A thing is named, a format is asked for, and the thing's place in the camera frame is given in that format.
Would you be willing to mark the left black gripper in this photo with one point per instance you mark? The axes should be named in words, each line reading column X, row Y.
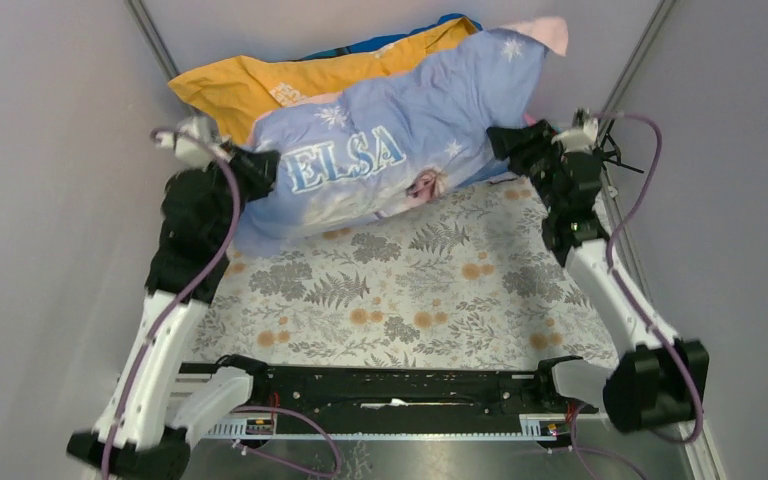
column 259, row 167

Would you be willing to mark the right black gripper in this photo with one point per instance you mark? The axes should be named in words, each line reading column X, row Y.
column 521, row 144

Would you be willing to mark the blue Elsa pillowcase pink inside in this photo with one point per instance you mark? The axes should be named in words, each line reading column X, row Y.
column 389, row 144

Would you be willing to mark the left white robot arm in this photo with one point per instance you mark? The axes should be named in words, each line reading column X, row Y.
column 135, row 437

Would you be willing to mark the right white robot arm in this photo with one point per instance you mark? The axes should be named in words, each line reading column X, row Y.
column 660, row 378

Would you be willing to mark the yellow Mickey Mouse pillow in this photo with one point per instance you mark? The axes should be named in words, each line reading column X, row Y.
column 235, row 92

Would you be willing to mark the blue cloth behind pillow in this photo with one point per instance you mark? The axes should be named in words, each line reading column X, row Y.
column 376, row 43

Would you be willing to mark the black tripod stand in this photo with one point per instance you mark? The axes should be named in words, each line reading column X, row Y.
column 612, row 154

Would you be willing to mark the floral patterned mat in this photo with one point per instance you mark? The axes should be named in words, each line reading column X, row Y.
column 464, row 282

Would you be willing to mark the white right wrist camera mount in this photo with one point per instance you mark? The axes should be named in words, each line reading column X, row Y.
column 581, row 136

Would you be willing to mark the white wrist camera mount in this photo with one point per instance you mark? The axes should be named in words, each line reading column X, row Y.
column 581, row 136
column 193, row 141

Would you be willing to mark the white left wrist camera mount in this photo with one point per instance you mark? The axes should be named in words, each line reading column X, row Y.
column 193, row 141

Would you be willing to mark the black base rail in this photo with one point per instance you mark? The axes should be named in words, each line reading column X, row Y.
column 382, row 404

